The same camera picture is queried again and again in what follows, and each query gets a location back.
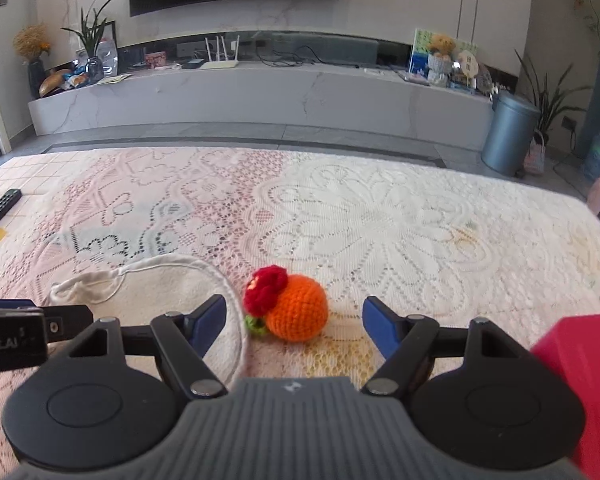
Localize green plant in glass vase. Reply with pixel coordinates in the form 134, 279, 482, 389
61, 0, 120, 84

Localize long leaf potted plant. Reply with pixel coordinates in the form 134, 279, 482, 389
514, 50, 592, 137

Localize dark glass vase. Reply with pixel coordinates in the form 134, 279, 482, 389
28, 59, 48, 101

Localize white wifi router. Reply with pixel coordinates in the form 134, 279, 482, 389
200, 35, 241, 71

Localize grey metal trash bin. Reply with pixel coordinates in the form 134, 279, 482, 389
481, 91, 541, 177

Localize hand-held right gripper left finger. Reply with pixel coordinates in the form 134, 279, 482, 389
70, 294, 229, 401

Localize bread loaf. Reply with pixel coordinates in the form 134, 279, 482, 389
39, 68, 74, 99

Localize white marble TV cabinet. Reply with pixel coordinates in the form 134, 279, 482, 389
27, 30, 497, 152

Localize snack packets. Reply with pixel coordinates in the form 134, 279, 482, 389
62, 67, 92, 92

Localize yellow dried flower bunch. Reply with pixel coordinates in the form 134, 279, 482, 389
12, 24, 52, 63

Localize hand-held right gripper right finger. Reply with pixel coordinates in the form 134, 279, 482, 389
361, 296, 532, 399

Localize black cables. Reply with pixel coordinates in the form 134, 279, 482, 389
259, 44, 332, 69

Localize brown teddy bear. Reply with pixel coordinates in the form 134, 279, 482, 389
426, 34, 456, 87

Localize small pink bag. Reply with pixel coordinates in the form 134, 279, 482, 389
522, 130, 549, 176

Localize white drawstring cloth bag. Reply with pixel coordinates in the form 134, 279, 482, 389
49, 254, 249, 384

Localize round white paper fan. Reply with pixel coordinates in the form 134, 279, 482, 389
456, 50, 481, 87

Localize orange crochet ball red flower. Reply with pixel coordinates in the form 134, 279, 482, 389
243, 266, 330, 344

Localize clear plastic bag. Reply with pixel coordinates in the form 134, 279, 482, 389
75, 35, 119, 77

